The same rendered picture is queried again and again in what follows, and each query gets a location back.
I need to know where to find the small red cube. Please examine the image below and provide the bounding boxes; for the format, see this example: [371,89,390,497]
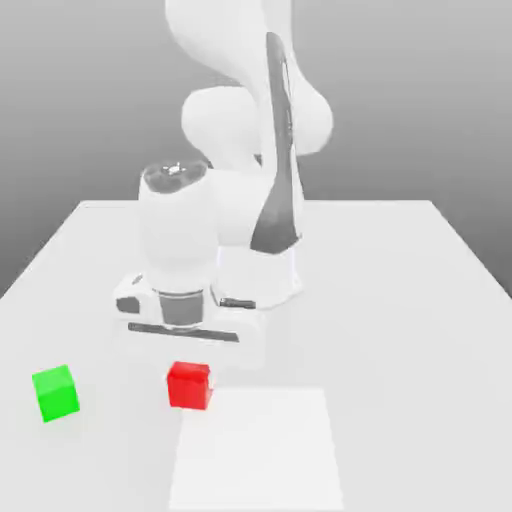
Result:
[166,360,214,412]

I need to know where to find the small green cube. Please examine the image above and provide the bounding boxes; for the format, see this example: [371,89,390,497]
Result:
[31,363,81,424]

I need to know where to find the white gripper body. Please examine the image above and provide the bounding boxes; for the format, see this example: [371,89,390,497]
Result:
[112,308,268,372]

